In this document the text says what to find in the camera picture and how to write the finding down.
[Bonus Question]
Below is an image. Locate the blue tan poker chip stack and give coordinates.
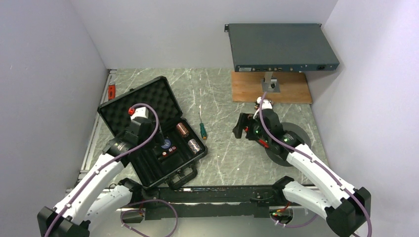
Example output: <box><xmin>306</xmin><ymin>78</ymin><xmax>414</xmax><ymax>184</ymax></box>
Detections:
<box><xmin>187</xmin><ymin>139</ymin><xmax>202</xmax><ymax>154</ymax></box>

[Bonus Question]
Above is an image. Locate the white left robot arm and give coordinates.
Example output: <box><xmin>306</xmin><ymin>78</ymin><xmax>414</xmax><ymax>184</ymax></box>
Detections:
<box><xmin>37</xmin><ymin>119</ymin><xmax>160</xmax><ymax>237</ymax></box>

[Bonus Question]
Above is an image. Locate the black poker set case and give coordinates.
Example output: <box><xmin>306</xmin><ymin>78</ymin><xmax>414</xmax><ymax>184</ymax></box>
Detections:
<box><xmin>97</xmin><ymin>76</ymin><xmax>208</xmax><ymax>190</ymax></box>

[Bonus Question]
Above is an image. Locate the green handled screwdriver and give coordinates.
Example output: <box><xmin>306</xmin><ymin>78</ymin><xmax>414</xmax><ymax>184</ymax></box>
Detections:
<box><xmin>198</xmin><ymin>105</ymin><xmax>208</xmax><ymax>140</ymax></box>

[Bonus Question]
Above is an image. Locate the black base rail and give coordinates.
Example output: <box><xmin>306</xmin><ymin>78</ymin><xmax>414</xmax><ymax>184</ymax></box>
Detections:
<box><xmin>125</xmin><ymin>185</ymin><xmax>301</xmax><ymax>220</ymax></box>

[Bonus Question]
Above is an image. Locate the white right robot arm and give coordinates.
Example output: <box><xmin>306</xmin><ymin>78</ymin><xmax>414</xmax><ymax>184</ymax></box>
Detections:
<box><xmin>233</xmin><ymin>109</ymin><xmax>373</xmax><ymax>237</ymax></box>

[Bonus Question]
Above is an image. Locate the grey metal stand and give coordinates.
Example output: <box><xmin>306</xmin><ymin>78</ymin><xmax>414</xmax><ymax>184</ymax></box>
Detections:
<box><xmin>261</xmin><ymin>72</ymin><xmax>280</xmax><ymax>93</ymax></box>

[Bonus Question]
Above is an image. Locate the orange black poker chip stack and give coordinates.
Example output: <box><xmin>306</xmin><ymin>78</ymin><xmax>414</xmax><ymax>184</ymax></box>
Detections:
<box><xmin>176</xmin><ymin>122</ymin><xmax>190</xmax><ymax>138</ymax></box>

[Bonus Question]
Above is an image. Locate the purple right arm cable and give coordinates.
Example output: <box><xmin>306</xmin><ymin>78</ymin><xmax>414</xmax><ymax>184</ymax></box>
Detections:
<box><xmin>258</xmin><ymin>91</ymin><xmax>373</xmax><ymax>237</ymax></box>

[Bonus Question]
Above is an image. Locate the wooden board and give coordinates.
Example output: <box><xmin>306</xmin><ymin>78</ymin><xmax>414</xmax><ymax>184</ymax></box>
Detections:
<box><xmin>231</xmin><ymin>72</ymin><xmax>312</xmax><ymax>104</ymax></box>

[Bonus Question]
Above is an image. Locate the blue dealer button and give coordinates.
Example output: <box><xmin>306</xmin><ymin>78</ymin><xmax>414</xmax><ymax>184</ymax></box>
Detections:
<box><xmin>161</xmin><ymin>139</ymin><xmax>172</xmax><ymax>150</ymax></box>

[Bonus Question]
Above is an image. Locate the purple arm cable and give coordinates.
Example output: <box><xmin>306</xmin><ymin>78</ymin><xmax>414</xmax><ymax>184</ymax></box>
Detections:
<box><xmin>44</xmin><ymin>103</ymin><xmax>179</xmax><ymax>237</ymax></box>
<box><xmin>258</xmin><ymin>91</ymin><xmax>373</xmax><ymax>237</ymax></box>

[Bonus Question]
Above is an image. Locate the grey rack mount unit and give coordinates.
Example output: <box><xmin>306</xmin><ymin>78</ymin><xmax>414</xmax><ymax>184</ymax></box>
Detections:
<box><xmin>224</xmin><ymin>23</ymin><xmax>339</xmax><ymax>72</ymax></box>

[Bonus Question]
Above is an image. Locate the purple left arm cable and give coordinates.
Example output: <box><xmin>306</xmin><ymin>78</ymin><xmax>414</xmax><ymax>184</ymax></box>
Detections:
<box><xmin>44</xmin><ymin>103</ymin><xmax>179</xmax><ymax>237</ymax></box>

